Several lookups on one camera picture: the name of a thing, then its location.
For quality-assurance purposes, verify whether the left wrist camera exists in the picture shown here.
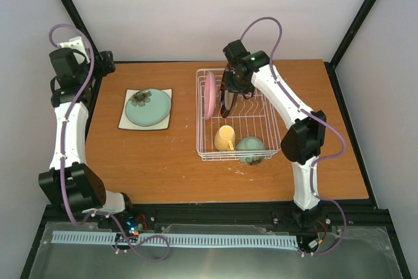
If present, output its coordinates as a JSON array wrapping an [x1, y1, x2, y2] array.
[[57, 36, 90, 64]]

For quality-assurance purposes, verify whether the pink plate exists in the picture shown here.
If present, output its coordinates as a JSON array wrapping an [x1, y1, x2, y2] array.
[[204, 71, 217, 120]]

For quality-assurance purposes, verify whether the black frame post left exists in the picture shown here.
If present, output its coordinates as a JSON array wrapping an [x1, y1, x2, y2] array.
[[60, 0, 99, 56]]

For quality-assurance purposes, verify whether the black frame post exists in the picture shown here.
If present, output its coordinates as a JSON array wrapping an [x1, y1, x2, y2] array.
[[60, 0, 99, 56], [329, 0, 398, 66]]

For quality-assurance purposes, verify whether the light blue slotted cable duct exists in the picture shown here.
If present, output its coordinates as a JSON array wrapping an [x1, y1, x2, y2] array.
[[51, 231, 298, 250]]

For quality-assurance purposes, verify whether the black frame post right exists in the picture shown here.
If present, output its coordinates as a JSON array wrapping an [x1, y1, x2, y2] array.
[[329, 0, 398, 66]]

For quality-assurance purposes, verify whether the teal floral round plate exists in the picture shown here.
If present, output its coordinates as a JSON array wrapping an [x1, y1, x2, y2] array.
[[125, 88, 171, 127]]

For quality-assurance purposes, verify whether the mint green bowl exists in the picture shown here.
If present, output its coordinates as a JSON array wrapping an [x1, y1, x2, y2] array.
[[235, 136, 265, 165]]

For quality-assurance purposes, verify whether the square grey black-edged plate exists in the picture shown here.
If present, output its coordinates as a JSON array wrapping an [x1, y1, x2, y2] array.
[[118, 89, 172, 131]]

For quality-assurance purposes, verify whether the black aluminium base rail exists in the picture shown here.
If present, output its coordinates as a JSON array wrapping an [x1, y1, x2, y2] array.
[[42, 199, 391, 237]]

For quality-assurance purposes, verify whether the white wire dish rack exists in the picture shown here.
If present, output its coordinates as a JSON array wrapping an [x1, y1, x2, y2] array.
[[195, 68, 281, 161]]

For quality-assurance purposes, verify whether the yellow mug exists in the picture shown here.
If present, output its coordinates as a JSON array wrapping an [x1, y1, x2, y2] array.
[[214, 125, 236, 152]]

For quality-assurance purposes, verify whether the dark round plate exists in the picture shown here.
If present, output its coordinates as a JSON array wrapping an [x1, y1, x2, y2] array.
[[219, 67, 238, 118]]

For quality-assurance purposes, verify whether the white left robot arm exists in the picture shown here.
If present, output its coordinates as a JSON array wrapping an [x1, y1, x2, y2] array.
[[38, 46, 136, 229]]

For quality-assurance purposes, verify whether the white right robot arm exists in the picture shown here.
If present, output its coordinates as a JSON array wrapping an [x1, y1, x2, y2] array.
[[220, 40, 327, 229]]

